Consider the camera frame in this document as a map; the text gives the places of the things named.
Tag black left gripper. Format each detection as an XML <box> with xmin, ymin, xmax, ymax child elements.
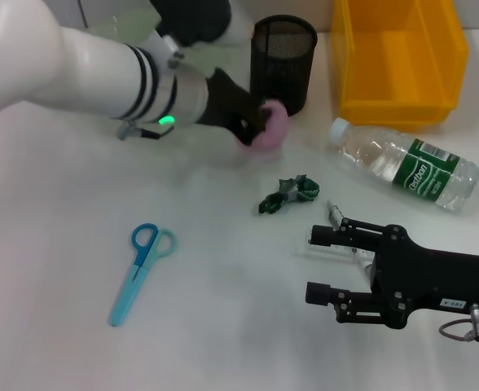
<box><xmin>197</xmin><ymin>67</ymin><xmax>276</xmax><ymax>147</ymax></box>

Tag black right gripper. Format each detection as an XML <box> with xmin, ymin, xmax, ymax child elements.
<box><xmin>305</xmin><ymin>217</ymin><xmax>479</xmax><ymax>330</ymax></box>

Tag pink peach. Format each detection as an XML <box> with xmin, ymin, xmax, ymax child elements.
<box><xmin>239</xmin><ymin>99</ymin><xmax>293</xmax><ymax>154</ymax></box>

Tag green plastic wrapper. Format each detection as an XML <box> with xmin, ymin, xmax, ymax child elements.
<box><xmin>257</xmin><ymin>173</ymin><xmax>321</xmax><ymax>216</ymax></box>

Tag clear green-label water bottle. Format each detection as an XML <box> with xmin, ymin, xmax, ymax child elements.
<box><xmin>327</xmin><ymin>116</ymin><xmax>479</xmax><ymax>213</ymax></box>

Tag clear plastic ruler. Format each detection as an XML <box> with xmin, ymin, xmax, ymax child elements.
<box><xmin>294</xmin><ymin>227</ymin><xmax>375</xmax><ymax>264</ymax></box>

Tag silver ballpoint pen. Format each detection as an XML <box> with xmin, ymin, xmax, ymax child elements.
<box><xmin>325</xmin><ymin>199</ymin><xmax>377</xmax><ymax>282</ymax></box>

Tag black mesh pen holder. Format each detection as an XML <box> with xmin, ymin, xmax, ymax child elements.
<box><xmin>250</xmin><ymin>15</ymin><xmax>319</xmax><ymax>117</ymax></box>

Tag translucent green fruit bowl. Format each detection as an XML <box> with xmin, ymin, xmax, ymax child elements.
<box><xmin>86</xmin><ymin>14</ymin><xmax>257</xmax><ymax>164</ymax></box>

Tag blue scissors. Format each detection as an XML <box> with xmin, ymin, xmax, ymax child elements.
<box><xmin>108</xmin><ymin>222</ymin><xmax>178</xmax><ymax>327</ymax></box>

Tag yellow plastic bin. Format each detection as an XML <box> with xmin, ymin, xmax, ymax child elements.
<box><xmin>331</xmin><ymin>0</ymin><xmax>470</xmax><ymax>131</ymax></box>

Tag right gripper cable with plug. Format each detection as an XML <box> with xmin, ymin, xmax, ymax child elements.
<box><xmin>438</xmin><ymin>303</ymin><xmax>479</xmax><ymax>342</ymax></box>

